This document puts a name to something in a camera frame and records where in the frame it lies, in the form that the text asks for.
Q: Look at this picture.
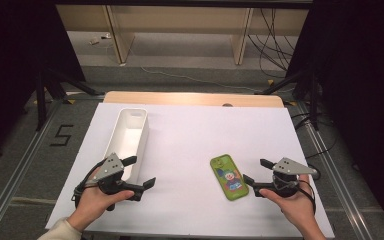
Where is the black curtain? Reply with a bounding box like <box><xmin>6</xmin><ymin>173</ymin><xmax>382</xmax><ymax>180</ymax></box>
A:
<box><xmin>0</xmin><ymin>0</ymin><xmax>87</xmax><ymax>163</ymax></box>
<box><xmin>285</xmin><ymin>0</ymin><xmax>384</xmax><ymax>229</ymax></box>

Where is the person's right hand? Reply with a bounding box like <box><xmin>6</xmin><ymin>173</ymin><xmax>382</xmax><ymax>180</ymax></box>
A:
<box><xmin>259</xmin><ymin>174</ymin><xmax>316</xmax><ymax>232</ymax></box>

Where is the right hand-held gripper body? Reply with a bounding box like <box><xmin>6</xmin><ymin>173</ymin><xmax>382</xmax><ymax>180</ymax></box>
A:
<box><xmin>253</xmin><ymin>157</ymin><xmax>318</xmax><ymax>199</ymax></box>

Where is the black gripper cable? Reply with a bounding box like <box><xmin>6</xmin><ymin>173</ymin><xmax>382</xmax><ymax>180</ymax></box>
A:
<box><xmin>71</xmin><ymin>159</ymin><xmax>107</xmax><ymax>210</ymax></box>
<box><xmin>296</xmin><ymin>179</ymin><xmax>317</xmax><ymax>215</ymax></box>

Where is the black floor cable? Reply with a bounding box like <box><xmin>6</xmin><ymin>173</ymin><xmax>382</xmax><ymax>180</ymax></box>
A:
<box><xmin>292</xmin><ymin>111</ymin><xmax>339</xmax><ymax>181</ymax></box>

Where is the black tripod stand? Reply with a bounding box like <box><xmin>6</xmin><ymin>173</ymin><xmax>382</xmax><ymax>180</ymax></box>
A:
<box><xmin>34</xmin><ymin>66</ymin><xmax>105</xmax><ymax>132</ymax></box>
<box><xmin>255</xmin><ymin>66</ymin><xmax>322</xmax><ymax>132</ymax></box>

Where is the black cable bundle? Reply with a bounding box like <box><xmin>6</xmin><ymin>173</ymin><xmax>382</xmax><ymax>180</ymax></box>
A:
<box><xmin>248</xmin><ymin>8</ymin><xmax>297</xmax><ymax>79</ymax></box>

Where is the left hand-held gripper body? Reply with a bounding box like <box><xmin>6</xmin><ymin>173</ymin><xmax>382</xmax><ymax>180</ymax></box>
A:
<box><xmin>93</xmin><ymin>152</ymin><xmax>145</xmax><ymax>212</ymax></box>

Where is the person's left hand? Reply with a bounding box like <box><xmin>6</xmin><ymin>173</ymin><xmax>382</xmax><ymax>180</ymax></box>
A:
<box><xmin>67</xmin><ymin>168</ymin><xmax>136</xmax><ymax>233</ymax></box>

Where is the green cartoon phone case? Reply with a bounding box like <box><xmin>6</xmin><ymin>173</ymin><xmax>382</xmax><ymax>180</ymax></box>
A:
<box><xmin>209</xmin><ymin>153</ymin><xmax>250</xmax><ymax>202</ymax></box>

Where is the white plastic storage box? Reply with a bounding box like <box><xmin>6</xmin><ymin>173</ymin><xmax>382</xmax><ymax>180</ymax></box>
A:
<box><xmin>103</xmin><ymin>107</ymin><xmax>150</xmax><ymax>185</ymax></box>

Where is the metal floor rail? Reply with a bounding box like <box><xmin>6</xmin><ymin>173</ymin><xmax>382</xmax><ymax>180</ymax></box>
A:
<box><xmin>0</xmin><ymin>99</ymin><xmax>65</xmax><ymax>240</ymax></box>
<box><xmin>295</xmin><ymin>100</ymin><xmax>375</xmax><ymax>240</ymax></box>

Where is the wooden desk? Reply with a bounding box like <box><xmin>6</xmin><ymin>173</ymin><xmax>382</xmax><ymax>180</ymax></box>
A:
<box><xmin>54</xmin><ymin>0</ymin><xmax>314</xmax><ymax>66</ymax></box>

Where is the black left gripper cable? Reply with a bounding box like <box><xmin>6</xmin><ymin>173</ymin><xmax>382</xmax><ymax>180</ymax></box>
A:
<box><xmin>71</xmin><ymin>159</ymin><xmax>107</xmax><ymax>210</ymax></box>

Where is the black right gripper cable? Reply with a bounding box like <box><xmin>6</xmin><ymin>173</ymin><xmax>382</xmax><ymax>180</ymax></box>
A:
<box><xmin>296</xmin><ymin>179</ymin><xmax>317</xmax><ymax>215</ymax></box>

